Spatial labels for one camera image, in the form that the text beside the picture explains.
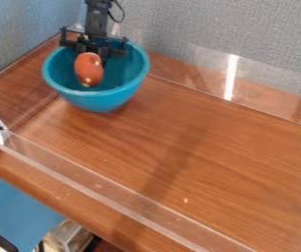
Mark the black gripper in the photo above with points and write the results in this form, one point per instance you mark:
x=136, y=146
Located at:
x=104, y=45

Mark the brown and white toy mushroom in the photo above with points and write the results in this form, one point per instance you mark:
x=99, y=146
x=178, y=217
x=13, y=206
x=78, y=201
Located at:
x=88, y=69

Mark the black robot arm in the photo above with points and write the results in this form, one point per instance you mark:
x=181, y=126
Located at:
x=98, y=15

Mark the blue bowl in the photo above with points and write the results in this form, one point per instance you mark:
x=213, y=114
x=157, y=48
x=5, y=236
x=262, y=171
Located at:
x=126, y=72

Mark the clear acrylic barrier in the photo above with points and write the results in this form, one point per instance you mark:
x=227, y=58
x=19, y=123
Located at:
x=191, y=170

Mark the grey metal object under table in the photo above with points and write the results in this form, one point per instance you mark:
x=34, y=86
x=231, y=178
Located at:
x=68, y=237

